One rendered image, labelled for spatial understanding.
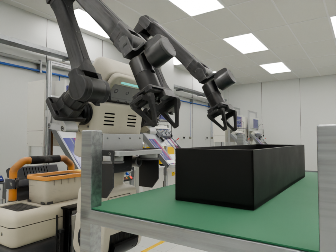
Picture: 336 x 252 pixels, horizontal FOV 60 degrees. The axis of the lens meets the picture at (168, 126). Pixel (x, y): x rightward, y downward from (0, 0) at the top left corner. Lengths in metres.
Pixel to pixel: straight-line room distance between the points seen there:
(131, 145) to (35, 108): 2.46
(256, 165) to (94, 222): 0.32
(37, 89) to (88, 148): 2.96
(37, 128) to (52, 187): 2.18
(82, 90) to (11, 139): 3.84
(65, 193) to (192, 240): 0.97
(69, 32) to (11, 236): 0.74
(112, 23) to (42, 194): 0.77
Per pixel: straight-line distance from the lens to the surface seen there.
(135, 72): 0.78
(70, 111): 0.97
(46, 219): 1.28
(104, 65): 1.08
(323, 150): 0.39
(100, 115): 1.05
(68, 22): 1.04
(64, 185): 1.36
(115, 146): 1.08
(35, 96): 3.54
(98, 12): 0.94
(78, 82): 0.91
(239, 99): 10.66
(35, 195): 1.38
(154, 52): 0.76
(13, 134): 4.71
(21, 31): 5.00
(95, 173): 0.59
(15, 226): 1.22
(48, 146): 3.25
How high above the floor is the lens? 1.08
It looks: 3 degrees up
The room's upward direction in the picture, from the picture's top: straight up
